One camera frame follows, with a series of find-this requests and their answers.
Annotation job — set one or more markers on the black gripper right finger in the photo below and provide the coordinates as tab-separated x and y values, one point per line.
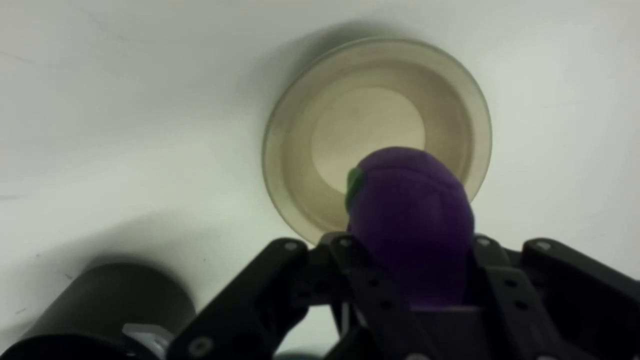
573	300

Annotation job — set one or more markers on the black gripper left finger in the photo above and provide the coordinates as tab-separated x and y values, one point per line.
253	300

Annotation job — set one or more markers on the purple toy eggplant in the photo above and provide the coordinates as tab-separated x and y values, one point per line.
413	226

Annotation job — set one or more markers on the beige bowl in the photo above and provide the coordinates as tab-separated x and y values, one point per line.
372	127

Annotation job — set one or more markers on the black toy pot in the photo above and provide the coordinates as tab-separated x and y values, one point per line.
101	312

